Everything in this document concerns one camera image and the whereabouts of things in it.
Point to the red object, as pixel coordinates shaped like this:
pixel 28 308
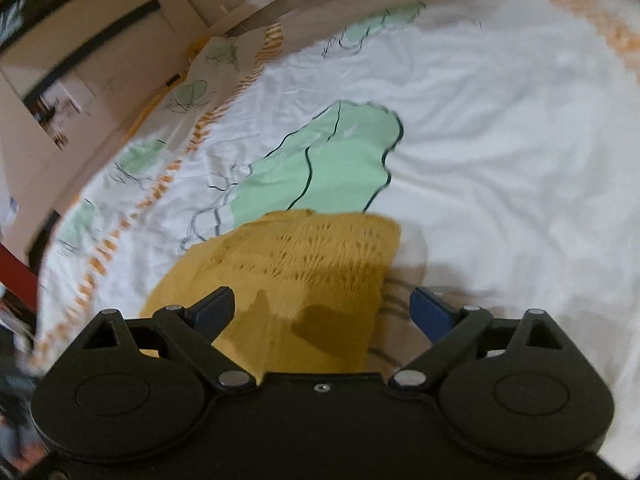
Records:
pixel 12 275

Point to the white printed blanket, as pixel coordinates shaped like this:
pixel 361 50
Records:
pixel 500 160

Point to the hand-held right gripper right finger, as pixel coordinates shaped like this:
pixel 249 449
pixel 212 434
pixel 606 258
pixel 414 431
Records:
pixel 432 317

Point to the beige cabinet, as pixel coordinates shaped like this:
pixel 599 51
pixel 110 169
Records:
pixel 115 60

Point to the mustard yellow small garment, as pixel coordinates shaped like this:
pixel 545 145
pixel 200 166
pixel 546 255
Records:
pixel 300 260

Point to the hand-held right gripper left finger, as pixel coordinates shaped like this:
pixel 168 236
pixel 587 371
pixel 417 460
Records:
pixel 216 310

